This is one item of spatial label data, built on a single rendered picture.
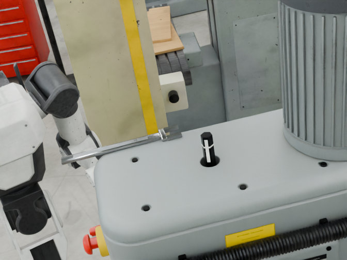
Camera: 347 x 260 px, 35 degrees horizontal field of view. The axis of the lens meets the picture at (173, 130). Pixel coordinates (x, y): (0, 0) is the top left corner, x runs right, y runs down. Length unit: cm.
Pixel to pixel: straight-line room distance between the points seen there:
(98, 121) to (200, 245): 203
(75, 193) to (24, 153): 247
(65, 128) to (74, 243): 200
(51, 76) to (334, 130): 100
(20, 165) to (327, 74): 106
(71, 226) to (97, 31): 161
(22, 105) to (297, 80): 92
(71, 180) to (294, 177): 339
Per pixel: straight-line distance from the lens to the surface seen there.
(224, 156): 103
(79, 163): 189
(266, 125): 110
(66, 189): 419
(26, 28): 564
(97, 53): 276
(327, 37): 88
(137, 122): 297
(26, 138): 166
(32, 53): 574
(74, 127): 182
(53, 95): 167
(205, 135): 98
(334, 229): 100
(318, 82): 92
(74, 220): 390
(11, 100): 167
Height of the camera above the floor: 251
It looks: 34 degrees down
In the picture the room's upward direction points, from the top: 10 degrees counter-clockwise
